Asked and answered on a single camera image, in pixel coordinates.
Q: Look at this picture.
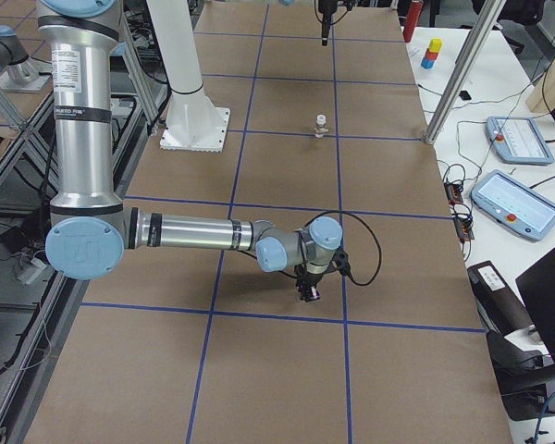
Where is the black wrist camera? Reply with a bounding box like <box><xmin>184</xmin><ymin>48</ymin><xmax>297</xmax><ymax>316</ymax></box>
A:
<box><xmin>332</xmin><ymin>247</ymin><xmax>352</xmax><ymax>278</ymax></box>

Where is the yellow toy block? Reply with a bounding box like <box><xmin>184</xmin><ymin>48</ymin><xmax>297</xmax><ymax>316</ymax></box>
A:
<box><xmin>427</xmin><ymin>38</ymin><xmax>443</xmax><ymax>54</ymax></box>

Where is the circuit board with wires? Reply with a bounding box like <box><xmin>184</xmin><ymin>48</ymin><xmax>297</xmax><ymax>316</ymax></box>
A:
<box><xmin>442</xmin><ymin>163</ymin><xmax>475</xmax><ymax>257</ymax></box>

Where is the aluminium side frame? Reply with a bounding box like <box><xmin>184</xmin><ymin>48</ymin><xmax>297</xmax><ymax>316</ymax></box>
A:
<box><xmin>0</xmin><ymin>18</ymin><xmax>167</xmax><ymax>444</ymax></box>

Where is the teach pendant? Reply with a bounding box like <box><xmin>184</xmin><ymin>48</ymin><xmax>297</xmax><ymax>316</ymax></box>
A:
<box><xmin>486</xmin><ymin>116</ymin><xmax>555</xmax><ymax>166</ymax></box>
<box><xmin>471</xmin><ymin>169</ymin><xmax>555</xmax><ymax>241</ymax></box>

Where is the near teach pendant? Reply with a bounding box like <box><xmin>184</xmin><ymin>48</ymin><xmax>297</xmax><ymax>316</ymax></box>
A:
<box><xmin>471</xmin><ymin>169</ymin><xmax>555</xmax><ymax>241</ymax></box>

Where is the small black puck device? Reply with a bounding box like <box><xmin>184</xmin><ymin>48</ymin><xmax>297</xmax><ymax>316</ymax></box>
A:
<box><xmin>459</xmin><ymin>91</ymin><xmax>472</xmax><ymax>101</ymax></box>

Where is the red cylinder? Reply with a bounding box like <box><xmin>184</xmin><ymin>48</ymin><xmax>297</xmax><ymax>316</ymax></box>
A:
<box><xmin>402</xmin><ymin>0</ymin><xmax>424</xmax><ymax>43</ymax></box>

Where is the wooden board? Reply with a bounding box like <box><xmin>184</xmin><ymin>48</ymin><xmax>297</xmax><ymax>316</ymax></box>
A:
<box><xmin>526</xmin><ymin>59</ymin><xmax>555</xmax><ymax>113</ymax></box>

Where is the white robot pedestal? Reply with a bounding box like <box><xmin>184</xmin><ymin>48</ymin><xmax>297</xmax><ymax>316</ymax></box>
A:
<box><xmin>147</xmin><ymin>0</ymin><xmax>230</xmax><ymax>153</ymax></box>

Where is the far teach pendant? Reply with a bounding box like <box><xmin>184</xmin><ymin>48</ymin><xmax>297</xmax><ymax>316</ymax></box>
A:
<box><xmin>486</xmin><ymin>116</ymin><xmax>555</xmax><ymax>166</ymax></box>

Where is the blue toy block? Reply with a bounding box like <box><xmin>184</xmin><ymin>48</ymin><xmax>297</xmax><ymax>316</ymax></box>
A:
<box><xmin>420</xmin><ymin>57</ymin><xmax>436</xmax><ymax>69</ymax></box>

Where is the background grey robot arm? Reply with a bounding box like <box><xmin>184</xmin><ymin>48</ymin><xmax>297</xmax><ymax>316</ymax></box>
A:
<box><xmin>0</xmin><ymin>25</ymin><xmax>52</xmax><ymax>93</ymax></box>

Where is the black monitor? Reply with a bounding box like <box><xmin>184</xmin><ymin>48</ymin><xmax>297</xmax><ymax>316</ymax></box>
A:
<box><xmin>516</xmin><ymin>247</ymin><xmax>555</xmax><ymax>357</ymax></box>

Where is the aluminium frame post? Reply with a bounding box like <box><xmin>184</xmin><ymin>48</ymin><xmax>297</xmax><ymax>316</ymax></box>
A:
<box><xmin>424</xmin><ymin>0</ymin><xmax>506</xmax><ymax>145</ymax></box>

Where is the white PPR pipe fitting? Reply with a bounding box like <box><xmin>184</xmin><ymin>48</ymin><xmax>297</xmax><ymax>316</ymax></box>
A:
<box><xmin>314</xmin><ymin>114</ymin><xmax>329</xmax><ymax>138</ymax></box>

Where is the black camera cable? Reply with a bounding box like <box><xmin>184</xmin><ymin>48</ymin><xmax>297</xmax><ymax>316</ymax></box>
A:
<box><xmin>312</xmin><ymin>210</ymin><xmax>383</xmax><ymax>286</ymax></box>

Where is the red toy block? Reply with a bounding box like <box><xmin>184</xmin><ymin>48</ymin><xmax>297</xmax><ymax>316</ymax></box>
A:
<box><xmin>424</xmin><ymin>49</ymin><xmax>438</xmax><ymax>62</ymax></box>

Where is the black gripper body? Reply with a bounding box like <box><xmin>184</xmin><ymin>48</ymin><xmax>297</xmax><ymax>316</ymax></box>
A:
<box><xmin>294</xmin><ymin>264</ymin><xmax>326</xmax><ymax>289</ymax></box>
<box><xmin>317</xmin><ymin>0</ymin><xmax>338</xmax><ymax>16</ymax></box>

